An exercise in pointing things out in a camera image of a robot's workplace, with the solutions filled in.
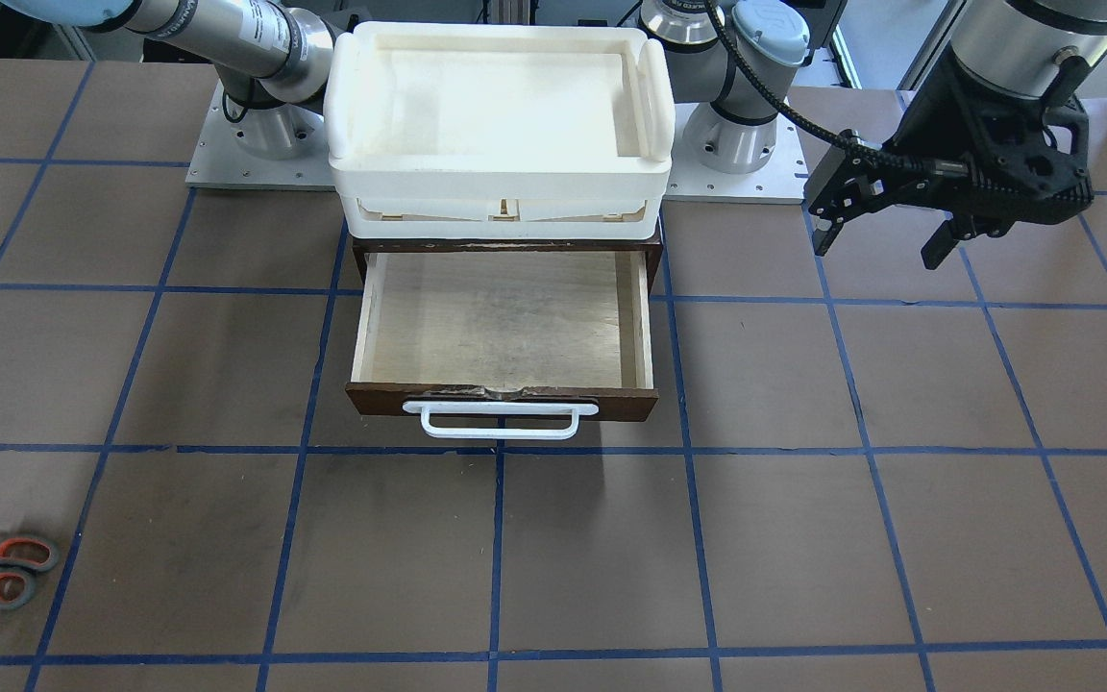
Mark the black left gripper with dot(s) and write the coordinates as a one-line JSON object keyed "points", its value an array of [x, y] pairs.
{"points": [[928, 123]]}

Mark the orange grey handled scissors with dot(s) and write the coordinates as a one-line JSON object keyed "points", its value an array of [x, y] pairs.
{"points": [[22, 558]]}

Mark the white plastic tray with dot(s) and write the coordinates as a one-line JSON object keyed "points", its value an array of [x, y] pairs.
{"points": [[456, 97]]}

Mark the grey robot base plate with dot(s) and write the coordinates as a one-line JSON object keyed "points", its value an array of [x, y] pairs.
{"points": [[285, 149]]}

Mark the wooden drawer with white handle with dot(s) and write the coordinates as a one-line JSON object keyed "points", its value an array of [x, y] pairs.
{"points": [[514, 344]]}

